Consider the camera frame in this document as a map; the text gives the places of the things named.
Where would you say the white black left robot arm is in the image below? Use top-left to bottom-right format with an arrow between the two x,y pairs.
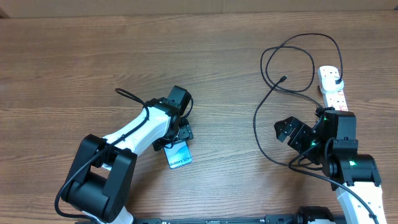
54,86 -> 193,223

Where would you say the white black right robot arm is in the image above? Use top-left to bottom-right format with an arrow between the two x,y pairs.
274,107 -> 386,223

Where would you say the white USB charger plug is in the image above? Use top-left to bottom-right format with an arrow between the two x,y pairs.
320,77 -> 345,94

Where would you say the white power strip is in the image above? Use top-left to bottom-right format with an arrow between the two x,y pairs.
317,65 -> 348,111

